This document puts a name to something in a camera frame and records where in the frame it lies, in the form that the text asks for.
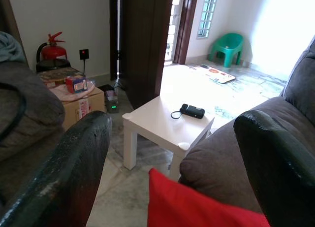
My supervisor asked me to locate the barred window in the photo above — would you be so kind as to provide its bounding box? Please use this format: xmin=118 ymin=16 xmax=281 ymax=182
xmin=196 ymin=0 xmax=220 ymax=38

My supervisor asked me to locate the brown patterned flat box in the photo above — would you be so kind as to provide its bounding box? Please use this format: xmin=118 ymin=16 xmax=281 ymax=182
xmin=39 ymin=67 xmax=86 ymax=89

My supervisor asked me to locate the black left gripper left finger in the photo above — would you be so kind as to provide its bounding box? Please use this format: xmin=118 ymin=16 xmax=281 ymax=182
xmin=0 ymin=110 xmax=113 ymax=227

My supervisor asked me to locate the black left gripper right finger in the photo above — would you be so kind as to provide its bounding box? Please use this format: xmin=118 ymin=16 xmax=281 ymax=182
xmin=233 ymin=109 xmax=315 ymax=227

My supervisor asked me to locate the dark wooden door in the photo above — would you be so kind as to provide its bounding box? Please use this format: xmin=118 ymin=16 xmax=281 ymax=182
xmin=120 ymin=0 xmax=174 ymax=110

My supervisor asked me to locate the red fire extinguisher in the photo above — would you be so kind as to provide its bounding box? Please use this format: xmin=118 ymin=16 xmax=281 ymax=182
xmin=36 ymin=32 xmax=68 ymax=63

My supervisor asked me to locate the brown cardboard box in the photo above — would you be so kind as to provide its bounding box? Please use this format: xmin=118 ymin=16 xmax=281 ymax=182
xmin=53 ymin=85 xmax=107 ymax=132

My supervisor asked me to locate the brown door frame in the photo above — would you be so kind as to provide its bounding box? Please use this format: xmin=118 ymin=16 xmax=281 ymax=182
xmin=173 ymin=0 xmax=199 ymax=65

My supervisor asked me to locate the black flat adapter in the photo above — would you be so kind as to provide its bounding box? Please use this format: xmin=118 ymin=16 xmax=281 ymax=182
xmin=97 ymin=84 xmax=114 ymax=93

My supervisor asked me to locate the printed floor mat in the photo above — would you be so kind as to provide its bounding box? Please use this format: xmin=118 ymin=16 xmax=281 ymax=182
xmin=189 ymin=64 xmax=237 ymax=84

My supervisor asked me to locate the grey fabric sofa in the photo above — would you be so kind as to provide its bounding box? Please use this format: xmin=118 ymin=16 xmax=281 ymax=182
xmin=179 ymin=34 xmax=315 ymax=214
xmin=0 ymin=62 xmax=66 ymax=205

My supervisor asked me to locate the brown wooden wall trim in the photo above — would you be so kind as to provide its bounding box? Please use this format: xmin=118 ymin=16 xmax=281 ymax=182
xmin=0 ymin=0 xmax=28 ymax=63

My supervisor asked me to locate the white side table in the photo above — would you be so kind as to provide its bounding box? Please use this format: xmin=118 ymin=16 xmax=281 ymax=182
xmin=122 ymin=95 xmax=216 ymax=182

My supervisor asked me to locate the small red blue box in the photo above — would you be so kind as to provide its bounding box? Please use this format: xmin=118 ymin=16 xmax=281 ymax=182
xmin=65 ymin=76 xmax=88 ymax=94

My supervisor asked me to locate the green plastic chair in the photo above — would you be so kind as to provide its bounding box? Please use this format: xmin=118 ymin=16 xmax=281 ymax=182
xmin=208 ymin=32 xmax=245 ymax=68

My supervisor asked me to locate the black strap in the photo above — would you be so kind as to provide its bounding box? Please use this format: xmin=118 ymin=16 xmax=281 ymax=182
xmin=0 ymin=82 xmax=28 ymax=142

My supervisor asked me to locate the black handheld device with loop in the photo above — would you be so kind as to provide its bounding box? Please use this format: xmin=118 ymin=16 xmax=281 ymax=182
xmin=171 ymin=103 xmax=206 ymax=120

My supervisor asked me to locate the black charger with green light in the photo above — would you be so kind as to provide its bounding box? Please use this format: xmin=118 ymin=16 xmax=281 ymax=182
xmin=105 ymin=89 xmax=120 ymax=114

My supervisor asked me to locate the blue grey cloth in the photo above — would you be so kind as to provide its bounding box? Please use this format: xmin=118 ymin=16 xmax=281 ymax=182
xmin=0 ymin=31 xmax=27 ymax=64

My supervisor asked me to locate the red pillow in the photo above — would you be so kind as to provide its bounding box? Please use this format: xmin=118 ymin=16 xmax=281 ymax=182
xmin=148 ymin=167 xmax=271 ymax=227

